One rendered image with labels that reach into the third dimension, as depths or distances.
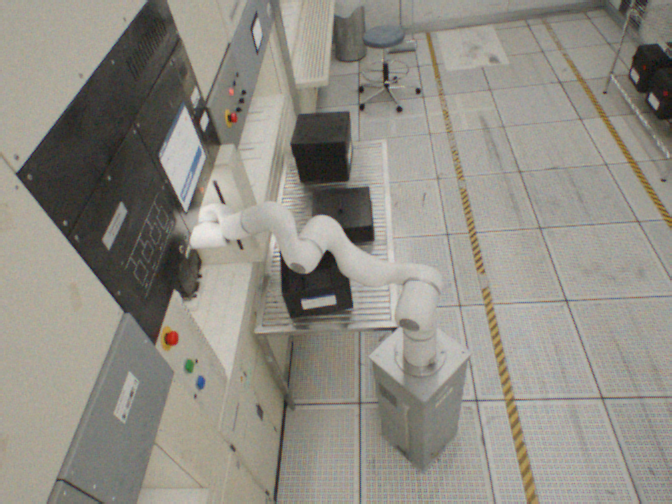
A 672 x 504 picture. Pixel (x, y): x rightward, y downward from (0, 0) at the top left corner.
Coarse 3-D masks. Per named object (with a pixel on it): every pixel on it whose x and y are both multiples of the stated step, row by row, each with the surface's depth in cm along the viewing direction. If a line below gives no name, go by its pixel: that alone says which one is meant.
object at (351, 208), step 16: (320, 192) 237; (336, 192) 235; (352, 192) 233; (368, 192) 232; (320, 208) 229; (336, 208) 227; (352, 208) 226; (368, 208) 224; (352, 224) 218; (368, 224) 217; (352, 240) 224; (368, 240) 223
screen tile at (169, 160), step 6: (174, 138) 139; (174, 150) 139; (180, 150) 143; (168, 156) 135; (174, 156) 138; (180, 156) 143; (168, 162) 134; (174, 162) 138; (180, 162) 143; (168, 168) 134; (180, 168) 142; (186, 168) 146; (180, 174) 142; (174, 180) 137; (180, 180) 141
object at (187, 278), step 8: (192, 256) 195; (184, 264) 187; (192, 264) 195; (200, 264) 202; (184, 272) 186; (192, 272) 194; (184, 280) 186; (192, 280) 193; (176, 288) 185; (184, 288) 185; (192, 288) 193; (184, 296) 189; (192, 296) 196
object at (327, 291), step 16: (288, 272) 217; (320, 272) 214; (336, 272) 213; (288, 288) 209; (304, 288) 206; (320, 288) 187; (336, 288) 188; (288, 304) 192; (304, 304) 193; (320, 304) 195; (336, 304) 196; (352, 304) 197
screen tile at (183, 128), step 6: (186, 114) 149; (180, 126) 144; (186, 126) 148; (180, 132) 144; (186, 132) 148; (192, 132) 153; (180, 138) 143; (192, 138) 152; (180, 144) 143; (192, 144) 152; (186, 150) 147; (192, 150) 152; (186, 156) 147
